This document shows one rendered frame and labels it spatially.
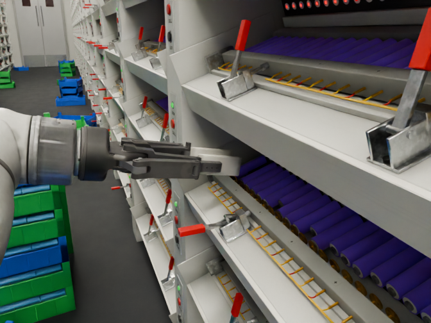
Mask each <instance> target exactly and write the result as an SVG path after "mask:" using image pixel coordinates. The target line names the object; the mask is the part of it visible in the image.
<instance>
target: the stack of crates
mask: <svg viewBox="0 0 431 323"><path fill-rule="evenodd" d="M44 117H50V113H49V112H47V113H44ZM59 189H60V198H61V203H62V212H63V221H64V226H65V235H66V241H67V249H68V254H71V253H74V250H73V245H72V236H71V226H70V221H69V212H68V206H67V198H66V192H65V185H59Z"/></svg>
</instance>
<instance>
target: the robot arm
mask: <svg viewBox="0 0 431 323"><path fill-rule="evenodd" d="M232 153H233V151H232V150H227V149H211V148H202V147H191V143H190V142H186V144H185V146H183V144H181V143H172V142H159V141H152V140H140V139H134V138H128V137H121V141H120V142H118V141H114V142H110V134H109V131H108V130H107V129H106V128H100V127H92V126H83V127H81V130H78V129H76V121H75V120H74V119H72V120H67V119H61V118H58V119H57V118H51V117H42V116H38V115H37V116H31V115H24V114H21V113H17V112H14V111H12V110H9V109H6V108H0V266H1V264H2V261H3V258H4V255H5V252H6V248H7V246H8V242H9V239H10V233H11V230H12V224H13V216H14V208H15V205H14V200H13V196H14V192H15V189H16V188H17V187H18V185H23V184H32V185H71V184H72V182H73V178H74V176H77V177H78V179H80V181H104V180H105V179H106V176H107V171H108V170H109V169H113V170H119V171H121V172H123V173H128V174H131V178H132V179H146V178H173V179H198V178H199V175H200V174H208V175H221V176H239V172H240V168H241V162H242V158H241V157H240V156H232Z"/></svg>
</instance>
